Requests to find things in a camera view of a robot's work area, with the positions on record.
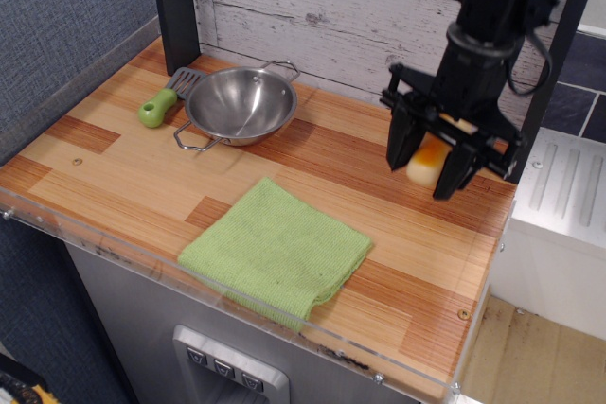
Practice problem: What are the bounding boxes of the clear acrylic front guard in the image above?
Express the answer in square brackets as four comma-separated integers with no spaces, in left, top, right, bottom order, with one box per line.
[1,189,462,403]

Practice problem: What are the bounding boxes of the yellow toy bread loaf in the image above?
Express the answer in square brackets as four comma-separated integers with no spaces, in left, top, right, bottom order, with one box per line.
[405,132,453,189]

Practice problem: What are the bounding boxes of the dark left frame post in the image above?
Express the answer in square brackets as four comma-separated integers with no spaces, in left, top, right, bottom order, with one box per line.
[155,0,200,76]

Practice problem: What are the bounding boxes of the dark frame post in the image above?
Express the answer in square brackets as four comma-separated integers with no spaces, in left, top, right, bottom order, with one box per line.
[507,0,588,184]
[155,0,200,76]

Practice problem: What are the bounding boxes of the dark right frame post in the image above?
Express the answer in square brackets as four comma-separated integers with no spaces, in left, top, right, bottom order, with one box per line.
[507,0,588,184]

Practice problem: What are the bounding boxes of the silver toy fridge cabinet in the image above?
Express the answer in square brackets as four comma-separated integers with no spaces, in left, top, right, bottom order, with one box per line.
[68,245,460,403]

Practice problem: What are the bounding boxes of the steel two-handled bowl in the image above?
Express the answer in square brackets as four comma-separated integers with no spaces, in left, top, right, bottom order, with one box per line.
[173,61,300,152]

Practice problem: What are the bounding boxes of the white toy sink unit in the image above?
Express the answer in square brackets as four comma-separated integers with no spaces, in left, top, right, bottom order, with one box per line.
[489,129,605,339]

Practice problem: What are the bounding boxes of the green folded cloth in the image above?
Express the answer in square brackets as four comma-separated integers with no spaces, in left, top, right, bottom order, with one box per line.
[178,178,373,332]

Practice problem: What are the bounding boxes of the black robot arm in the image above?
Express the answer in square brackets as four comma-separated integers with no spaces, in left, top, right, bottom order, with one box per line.
[381,0,558,200]

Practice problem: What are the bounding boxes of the yellow object bottom corner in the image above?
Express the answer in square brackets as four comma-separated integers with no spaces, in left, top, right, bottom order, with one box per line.
[1,372,60,404]

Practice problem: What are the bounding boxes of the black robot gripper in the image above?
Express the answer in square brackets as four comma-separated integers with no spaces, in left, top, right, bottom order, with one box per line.
[381,27,525,201]

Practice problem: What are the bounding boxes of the green-handled grey spatula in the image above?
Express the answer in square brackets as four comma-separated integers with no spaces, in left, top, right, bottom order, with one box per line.
[137,67,206,128]

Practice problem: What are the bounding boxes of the silver dispenser button panel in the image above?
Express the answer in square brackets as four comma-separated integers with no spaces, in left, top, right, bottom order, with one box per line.
[172,325,291,403]

